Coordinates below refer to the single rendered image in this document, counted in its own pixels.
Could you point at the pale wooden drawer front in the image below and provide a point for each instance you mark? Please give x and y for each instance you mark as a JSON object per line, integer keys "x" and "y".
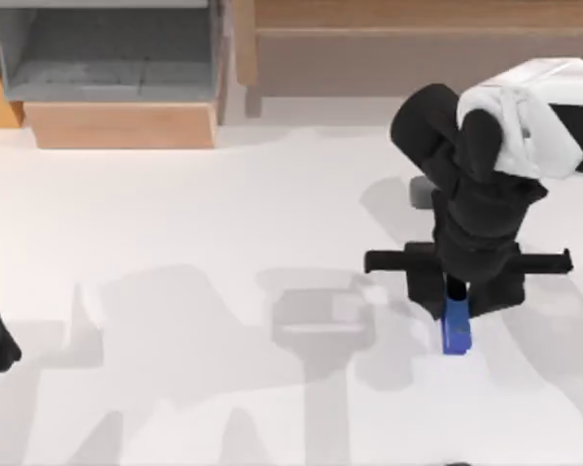
{"x": 119, "y": 125}

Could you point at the wooden open shelf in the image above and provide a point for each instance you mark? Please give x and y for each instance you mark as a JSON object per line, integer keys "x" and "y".
{"x": 369, "y": 53}

